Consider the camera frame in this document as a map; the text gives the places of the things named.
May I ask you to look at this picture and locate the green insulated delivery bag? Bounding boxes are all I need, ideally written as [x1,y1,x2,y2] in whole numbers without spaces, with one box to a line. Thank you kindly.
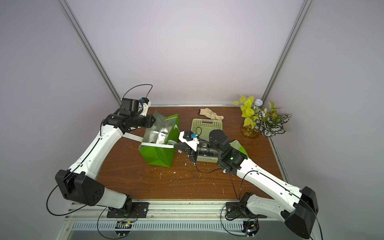
[123,112,180,168]

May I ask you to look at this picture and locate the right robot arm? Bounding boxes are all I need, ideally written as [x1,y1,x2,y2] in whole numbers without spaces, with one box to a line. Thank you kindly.
[174,130,320,240]

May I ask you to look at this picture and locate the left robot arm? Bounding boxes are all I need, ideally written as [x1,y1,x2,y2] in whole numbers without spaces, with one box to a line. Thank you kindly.
[55,103,155,215]

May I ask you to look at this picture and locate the pale green plastic basket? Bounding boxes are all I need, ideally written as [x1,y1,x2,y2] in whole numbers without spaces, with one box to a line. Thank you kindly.
[191,119,223,163]

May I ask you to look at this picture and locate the beige knitted glove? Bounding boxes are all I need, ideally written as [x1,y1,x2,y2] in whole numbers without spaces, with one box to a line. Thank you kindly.
[199,108,224,121]

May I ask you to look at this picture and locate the potted plant in amber vase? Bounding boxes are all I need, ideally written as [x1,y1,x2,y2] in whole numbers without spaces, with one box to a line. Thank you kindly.
[233,95,292,139]

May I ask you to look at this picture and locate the right controller board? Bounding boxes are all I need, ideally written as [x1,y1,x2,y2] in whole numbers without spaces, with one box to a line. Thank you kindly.
[242,218,260,238]

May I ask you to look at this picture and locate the controller board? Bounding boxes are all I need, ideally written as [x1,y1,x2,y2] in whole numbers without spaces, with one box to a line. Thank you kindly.
[115,221,133,239]
[242,218,260,238]

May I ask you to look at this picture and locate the left controller board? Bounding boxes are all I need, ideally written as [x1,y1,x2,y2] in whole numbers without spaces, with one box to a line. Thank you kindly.
[115,221,133,239]

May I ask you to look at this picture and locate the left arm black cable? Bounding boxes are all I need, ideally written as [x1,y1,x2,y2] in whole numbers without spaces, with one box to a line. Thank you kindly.
[121,83,154,101]

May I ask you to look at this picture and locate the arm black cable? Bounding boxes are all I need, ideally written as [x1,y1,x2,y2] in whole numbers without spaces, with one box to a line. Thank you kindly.
[121,83,154,101]
[194,155,241,201]

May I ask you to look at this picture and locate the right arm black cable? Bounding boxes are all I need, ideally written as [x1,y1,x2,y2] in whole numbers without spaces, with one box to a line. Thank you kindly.
[194,155,241,201]

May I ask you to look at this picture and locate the aluminium front rail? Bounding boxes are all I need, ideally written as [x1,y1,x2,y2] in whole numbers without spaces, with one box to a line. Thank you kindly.
[65,195,299,221]

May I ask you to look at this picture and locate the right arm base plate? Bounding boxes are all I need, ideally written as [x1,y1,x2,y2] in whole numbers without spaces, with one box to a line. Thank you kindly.
[224,202,267,221]

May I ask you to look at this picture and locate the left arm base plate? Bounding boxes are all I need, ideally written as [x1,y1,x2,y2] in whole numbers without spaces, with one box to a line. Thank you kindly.
[107,202,150,219]

